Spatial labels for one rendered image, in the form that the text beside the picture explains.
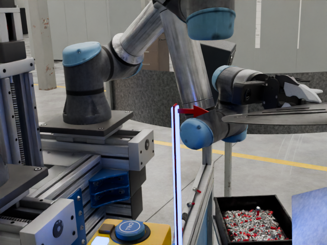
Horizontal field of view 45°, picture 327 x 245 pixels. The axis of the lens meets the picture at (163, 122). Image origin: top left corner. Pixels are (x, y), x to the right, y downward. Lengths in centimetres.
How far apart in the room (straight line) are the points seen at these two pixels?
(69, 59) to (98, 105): 16
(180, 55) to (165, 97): 184
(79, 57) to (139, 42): 18
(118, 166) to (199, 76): 43
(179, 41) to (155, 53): 657
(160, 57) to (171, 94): 484
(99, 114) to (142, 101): 170
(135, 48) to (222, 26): 62
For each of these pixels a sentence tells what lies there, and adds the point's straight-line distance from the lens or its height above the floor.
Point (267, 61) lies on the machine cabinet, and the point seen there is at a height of 43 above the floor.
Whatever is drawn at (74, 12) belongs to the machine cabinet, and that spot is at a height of 133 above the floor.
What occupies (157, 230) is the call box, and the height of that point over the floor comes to 107.
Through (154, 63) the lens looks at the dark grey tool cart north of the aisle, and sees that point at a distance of 752.
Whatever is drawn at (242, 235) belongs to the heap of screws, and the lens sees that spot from 97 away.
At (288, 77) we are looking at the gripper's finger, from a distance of 83.
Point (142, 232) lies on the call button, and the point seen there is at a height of 108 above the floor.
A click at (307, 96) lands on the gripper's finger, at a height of 120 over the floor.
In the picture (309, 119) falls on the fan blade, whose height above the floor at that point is 119.
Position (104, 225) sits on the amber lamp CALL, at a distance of 57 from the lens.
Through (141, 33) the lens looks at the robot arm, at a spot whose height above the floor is 130.
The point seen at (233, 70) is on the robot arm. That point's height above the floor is 121.
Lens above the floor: 137
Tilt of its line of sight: 16 degrees down
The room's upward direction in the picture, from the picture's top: 2 degrees counter-clockwise
